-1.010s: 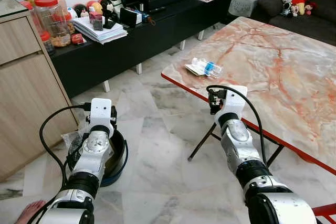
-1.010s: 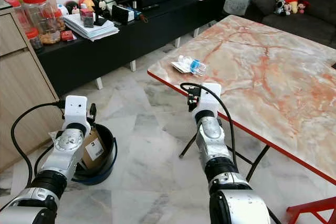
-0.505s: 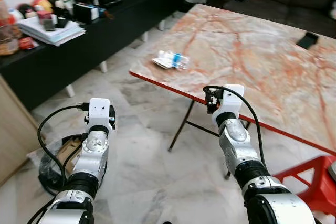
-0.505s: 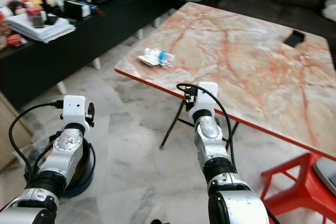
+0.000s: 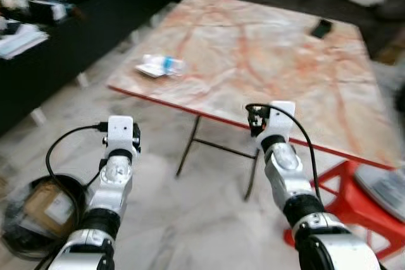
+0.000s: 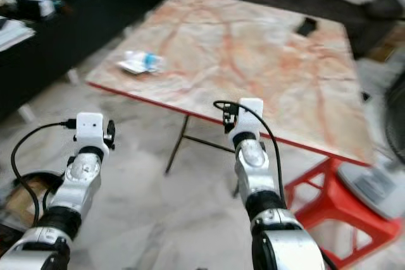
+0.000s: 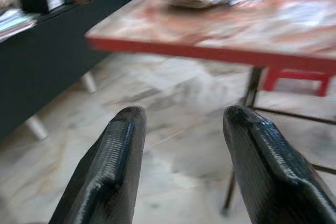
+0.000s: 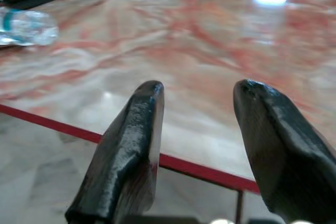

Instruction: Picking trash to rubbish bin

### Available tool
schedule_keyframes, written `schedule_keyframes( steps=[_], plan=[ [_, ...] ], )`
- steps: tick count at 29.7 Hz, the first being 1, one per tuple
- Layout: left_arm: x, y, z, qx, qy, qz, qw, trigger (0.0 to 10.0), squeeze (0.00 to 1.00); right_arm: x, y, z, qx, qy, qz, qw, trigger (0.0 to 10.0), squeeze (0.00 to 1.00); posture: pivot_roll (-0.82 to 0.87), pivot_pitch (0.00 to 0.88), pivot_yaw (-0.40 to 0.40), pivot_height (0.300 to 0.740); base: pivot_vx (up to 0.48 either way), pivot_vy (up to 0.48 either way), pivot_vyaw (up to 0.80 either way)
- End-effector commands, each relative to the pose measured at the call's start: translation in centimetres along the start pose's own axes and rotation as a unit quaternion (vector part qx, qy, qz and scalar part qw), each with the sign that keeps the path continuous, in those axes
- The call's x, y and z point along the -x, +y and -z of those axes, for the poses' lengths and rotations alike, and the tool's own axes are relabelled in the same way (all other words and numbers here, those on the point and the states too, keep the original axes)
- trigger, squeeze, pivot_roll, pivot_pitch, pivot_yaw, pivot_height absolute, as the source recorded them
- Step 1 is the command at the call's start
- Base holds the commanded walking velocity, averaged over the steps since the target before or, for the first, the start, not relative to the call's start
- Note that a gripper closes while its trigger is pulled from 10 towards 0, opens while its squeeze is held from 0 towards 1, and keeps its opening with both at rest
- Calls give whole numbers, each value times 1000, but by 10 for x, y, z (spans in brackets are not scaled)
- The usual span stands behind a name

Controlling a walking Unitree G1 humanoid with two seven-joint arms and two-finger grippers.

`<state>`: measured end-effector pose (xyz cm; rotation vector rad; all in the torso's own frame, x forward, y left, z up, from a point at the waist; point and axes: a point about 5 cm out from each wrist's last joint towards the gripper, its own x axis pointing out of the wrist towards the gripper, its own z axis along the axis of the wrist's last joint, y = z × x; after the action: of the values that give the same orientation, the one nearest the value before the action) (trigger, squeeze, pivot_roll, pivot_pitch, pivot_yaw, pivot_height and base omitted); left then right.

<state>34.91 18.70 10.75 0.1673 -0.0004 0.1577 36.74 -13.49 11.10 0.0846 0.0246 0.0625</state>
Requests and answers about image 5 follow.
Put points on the black metal table leg frame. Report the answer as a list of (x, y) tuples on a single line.
[(188, 147)]

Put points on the black and white panda plush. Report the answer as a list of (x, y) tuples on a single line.
[(12, 3)]

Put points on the black phone stand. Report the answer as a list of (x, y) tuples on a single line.
[(321, 28)]

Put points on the white paper stack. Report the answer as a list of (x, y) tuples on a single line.
[(22, 41)]

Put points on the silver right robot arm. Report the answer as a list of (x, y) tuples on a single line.
[(288, 169)]

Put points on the clear plastic water bottle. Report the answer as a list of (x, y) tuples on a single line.
[(169, 64)]

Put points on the red plastic stool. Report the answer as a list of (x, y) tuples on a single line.
[(354, 207)]

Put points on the black and white small box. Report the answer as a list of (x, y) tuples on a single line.
[(47, 9)]

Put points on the grey table fan black grille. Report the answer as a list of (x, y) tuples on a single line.
[(386, 188)]

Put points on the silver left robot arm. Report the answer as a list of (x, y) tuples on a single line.
[(117, 178)]

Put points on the brown printed carton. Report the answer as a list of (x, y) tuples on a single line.
[(392, 45)]

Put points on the black low cabinet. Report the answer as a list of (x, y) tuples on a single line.
[(76, 49)]

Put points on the white paper packet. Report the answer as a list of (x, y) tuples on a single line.
[(147, 69)]

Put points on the black round rubbish bin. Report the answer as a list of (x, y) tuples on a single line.
[(12, 238)]

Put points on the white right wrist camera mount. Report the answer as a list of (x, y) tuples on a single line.
[(281, 118)]

